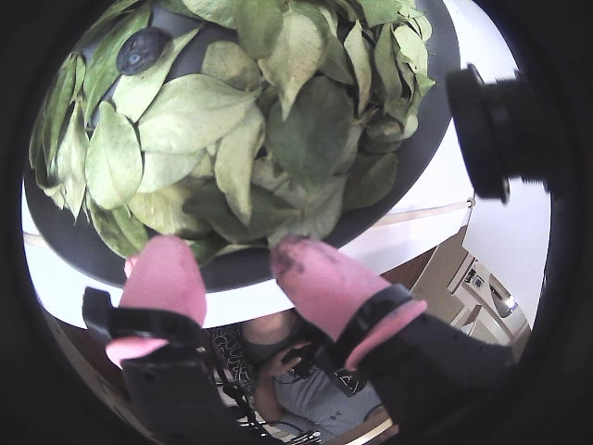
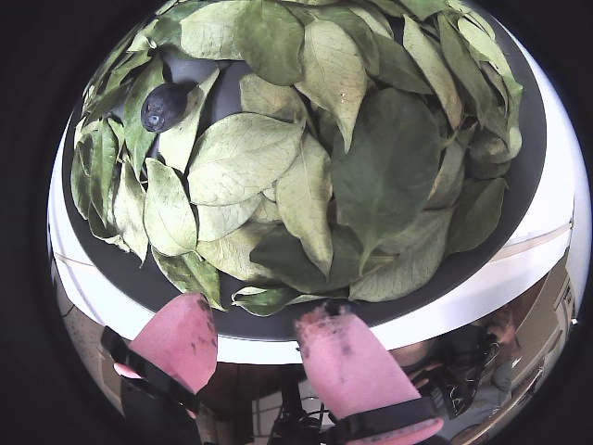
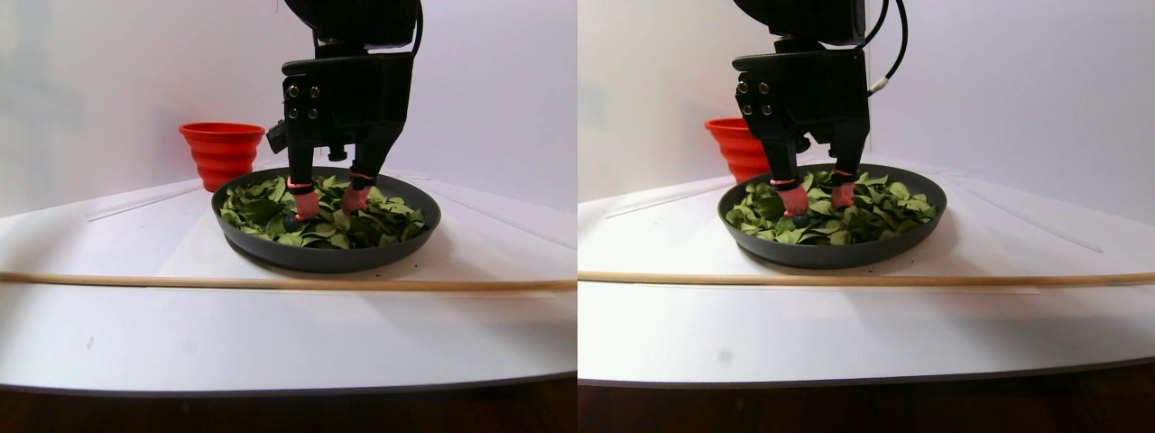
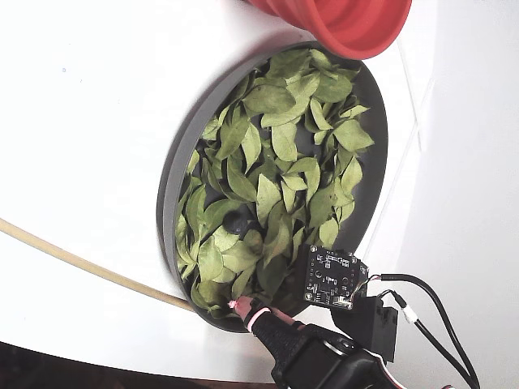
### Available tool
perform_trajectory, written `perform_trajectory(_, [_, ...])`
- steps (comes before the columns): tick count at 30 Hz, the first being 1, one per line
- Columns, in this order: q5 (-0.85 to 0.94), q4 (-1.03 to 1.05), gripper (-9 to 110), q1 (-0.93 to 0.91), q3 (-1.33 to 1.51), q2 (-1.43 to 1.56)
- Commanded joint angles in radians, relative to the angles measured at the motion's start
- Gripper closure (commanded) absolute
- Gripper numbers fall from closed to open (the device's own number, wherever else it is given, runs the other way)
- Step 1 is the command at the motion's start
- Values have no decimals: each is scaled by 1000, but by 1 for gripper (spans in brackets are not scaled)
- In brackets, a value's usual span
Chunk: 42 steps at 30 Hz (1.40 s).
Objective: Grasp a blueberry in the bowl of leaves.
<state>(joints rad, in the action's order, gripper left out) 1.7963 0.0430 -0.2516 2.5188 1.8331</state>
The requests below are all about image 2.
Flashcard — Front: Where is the pink padded gripper finger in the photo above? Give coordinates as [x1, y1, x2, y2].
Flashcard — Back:
[100, 291, 219, 421]
[294, 301, 445, 445]

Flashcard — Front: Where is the dark blueberry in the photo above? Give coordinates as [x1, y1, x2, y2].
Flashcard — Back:
[140, 83, 181, 134]

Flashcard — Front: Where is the dark grey round bowl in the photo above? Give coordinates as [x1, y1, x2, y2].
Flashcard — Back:
[62, 0, 548, 342]

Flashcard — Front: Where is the small curled green leaf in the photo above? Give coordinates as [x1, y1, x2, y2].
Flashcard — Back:
[231, 285, 325, 318]

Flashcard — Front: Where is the black binder clip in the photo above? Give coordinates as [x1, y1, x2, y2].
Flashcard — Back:
[430, 340, 502, 414]

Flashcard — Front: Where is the broad pale green leaf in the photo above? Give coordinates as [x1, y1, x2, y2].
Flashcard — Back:
[187, 112, 307, 207]

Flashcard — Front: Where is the large dark green leaf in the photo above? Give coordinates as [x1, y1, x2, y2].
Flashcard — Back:
[331, 87, 441, 274]

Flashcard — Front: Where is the pointed pale green leaf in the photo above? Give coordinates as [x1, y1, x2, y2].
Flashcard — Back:
[157, 67, 221, 173]

